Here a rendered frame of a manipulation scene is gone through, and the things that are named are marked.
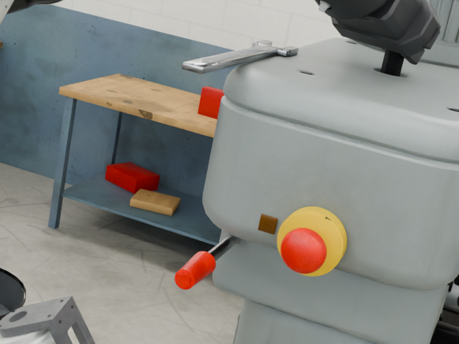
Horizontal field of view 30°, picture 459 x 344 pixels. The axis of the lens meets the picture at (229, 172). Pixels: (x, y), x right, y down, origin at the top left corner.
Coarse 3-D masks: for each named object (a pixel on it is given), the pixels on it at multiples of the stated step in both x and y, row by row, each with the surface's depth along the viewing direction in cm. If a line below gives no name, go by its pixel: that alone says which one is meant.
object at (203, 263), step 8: (224, 240) 87; (232, 240) 88; (216, 248) 85; (224, 248) 86; (200, 256) 81; (208, 256) 81; (216, 256) 84; (192, 264) 79; (200, 264) 79; (208, 264) 81; (176, 272) 78; (184, 272) 78; (192, 272) 78; (200, 272) 79; (208, 272) 81; (176, 280) 78; (184, 280) 77; (192, 280) 78; (200, 280) 79; (184, 288) 78
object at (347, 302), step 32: (224, 256) 91; (256, 256) 90; (224, 288) 92; (256, 288) 91; (288, 288) 90; (320, 288) 88; (352, 288) 87; (384, 288) 86; (320, 320) 89; (352, 320) 88; (384, 320) 87; (416, 320) 85
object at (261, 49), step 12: (252, 48) 85; (264, 48) 87; (276, 48) 89; (288, 48) 91; (192, 60) 73; (204, 60) 74; (216, 60) 75; (228, 60) 77; (240, 60) 79; (252, 60) 82; (204, 72) 72
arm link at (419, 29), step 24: (336, 0) 80; (360, 0) 80; (384, 0) 81; (408, 0) 84; (336, 24) 91; (360, 24) 87; (384, 24) 84; (408, 24) 85; (432, 24) 85; (384, 48) 89; (408, 48) 86
